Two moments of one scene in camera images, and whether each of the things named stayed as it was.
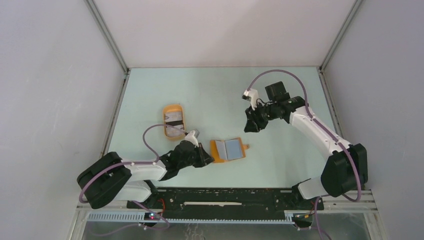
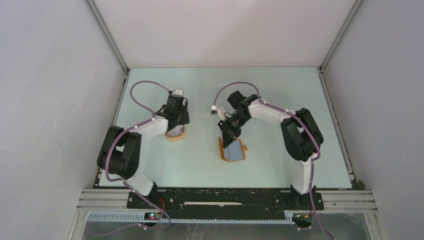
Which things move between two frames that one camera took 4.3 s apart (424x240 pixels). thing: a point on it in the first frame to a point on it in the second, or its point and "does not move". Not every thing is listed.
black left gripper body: (196, 156) to (182, 115)
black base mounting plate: (226, 200) does not move
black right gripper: (253, 124) to (229, 134)
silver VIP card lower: (171, 132) does not move
